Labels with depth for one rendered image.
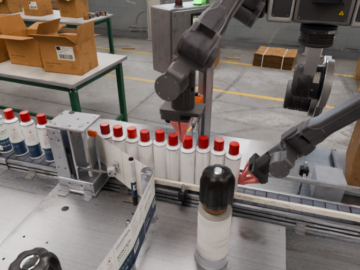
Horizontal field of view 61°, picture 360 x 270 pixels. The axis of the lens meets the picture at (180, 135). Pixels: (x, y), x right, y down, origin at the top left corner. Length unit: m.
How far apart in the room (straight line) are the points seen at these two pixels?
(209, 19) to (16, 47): 2.45
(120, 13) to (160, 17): 6.41
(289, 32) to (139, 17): 3.13
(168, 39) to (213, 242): 0.56
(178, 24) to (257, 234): 0.65
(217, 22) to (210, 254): 0.56
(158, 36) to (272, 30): 5.43
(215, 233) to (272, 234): 0.27
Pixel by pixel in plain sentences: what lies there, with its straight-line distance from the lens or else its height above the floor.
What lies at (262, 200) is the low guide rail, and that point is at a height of 0.91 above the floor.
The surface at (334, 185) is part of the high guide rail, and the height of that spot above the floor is 0.96.
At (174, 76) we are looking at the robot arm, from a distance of 0.62.
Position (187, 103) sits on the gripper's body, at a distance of 0.71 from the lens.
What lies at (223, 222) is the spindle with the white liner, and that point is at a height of 1.05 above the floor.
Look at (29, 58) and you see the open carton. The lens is 2.93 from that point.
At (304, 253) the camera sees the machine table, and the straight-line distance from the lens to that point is 1.05.
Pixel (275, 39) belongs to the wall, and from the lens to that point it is 6.32.
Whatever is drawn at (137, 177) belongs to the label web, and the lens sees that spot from 0.98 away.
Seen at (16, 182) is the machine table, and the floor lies 0.83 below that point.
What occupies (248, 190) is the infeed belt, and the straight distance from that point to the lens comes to 1.12.
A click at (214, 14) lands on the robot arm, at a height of 1.49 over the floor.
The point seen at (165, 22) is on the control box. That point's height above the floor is 1.44.
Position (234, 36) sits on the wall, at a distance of 6.43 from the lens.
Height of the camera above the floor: 1.60
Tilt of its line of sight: 31 degrees down
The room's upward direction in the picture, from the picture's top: straight up
